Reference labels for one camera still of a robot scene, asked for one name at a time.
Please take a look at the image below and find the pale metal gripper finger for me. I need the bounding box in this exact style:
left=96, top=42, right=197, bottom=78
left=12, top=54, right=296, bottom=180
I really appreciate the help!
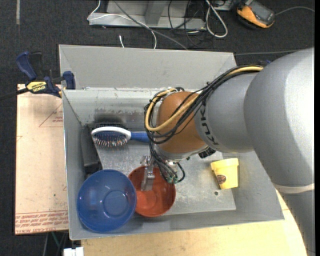
left=139, top=154, right=151, bottom=192
left=147, top=159, right=157, bottom=186

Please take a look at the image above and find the red-orange plastic bowl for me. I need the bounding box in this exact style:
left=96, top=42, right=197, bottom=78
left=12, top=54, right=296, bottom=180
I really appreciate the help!
left=127, top=166, right=177, bottom=218

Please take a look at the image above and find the blue plastic bowl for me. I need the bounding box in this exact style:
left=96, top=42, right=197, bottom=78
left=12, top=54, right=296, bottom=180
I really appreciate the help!
left=76, top=169, right=138, bottom=234

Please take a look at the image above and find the blue and white hairbrush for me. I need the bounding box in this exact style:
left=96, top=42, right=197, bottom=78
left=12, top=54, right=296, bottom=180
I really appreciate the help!
left=90, top=126, right=151, bottom=148

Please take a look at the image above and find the yellow cup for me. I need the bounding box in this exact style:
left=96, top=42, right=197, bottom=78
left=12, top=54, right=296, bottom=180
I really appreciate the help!
left=210, top=157, right=240, bottom=190

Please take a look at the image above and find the black flat block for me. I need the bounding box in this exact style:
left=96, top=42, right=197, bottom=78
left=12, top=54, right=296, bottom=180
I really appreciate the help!
left=80, top=124, right=103, bottom=175

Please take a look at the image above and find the grey metal bin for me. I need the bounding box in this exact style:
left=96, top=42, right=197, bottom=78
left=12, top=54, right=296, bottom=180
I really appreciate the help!
left=58, top=44, right=285, bottom=241

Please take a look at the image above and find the brown cardboard board, red print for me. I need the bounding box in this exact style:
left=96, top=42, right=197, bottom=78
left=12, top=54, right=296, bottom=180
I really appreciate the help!
left=14, top=83, right=70, bottom=236

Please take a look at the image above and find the black cylinder on white bracket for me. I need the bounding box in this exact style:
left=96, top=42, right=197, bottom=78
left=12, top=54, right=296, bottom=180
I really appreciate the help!
left=185, top=146, right=217, bottom=161

